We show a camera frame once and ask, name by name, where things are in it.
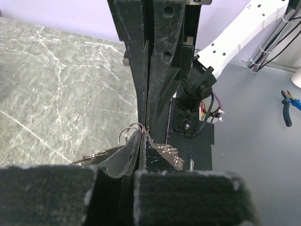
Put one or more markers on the white round container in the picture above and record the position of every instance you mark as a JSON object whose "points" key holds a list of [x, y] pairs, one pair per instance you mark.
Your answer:
{"points": [[296, 78]]}

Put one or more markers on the blue handled pliers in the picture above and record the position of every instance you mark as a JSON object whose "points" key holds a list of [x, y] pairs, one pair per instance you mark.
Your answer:
{"points": [[287, 102]]}

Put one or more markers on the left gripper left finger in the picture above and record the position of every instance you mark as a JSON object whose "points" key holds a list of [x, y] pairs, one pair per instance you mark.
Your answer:
{"points": [[99, 194]]}

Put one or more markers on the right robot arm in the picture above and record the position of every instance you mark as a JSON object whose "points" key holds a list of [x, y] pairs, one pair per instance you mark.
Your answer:
{"points": [[209, 63]]}

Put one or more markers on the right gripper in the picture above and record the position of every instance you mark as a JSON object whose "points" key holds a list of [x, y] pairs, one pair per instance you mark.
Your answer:
{"points": [[129, 20]]}

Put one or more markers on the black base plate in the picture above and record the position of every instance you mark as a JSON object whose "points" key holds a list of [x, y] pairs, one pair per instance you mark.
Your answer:
{"points": [[198, 149]]}

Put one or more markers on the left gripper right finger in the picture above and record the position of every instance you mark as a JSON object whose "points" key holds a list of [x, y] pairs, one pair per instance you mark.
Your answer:
{"points": [[192, 198]]}

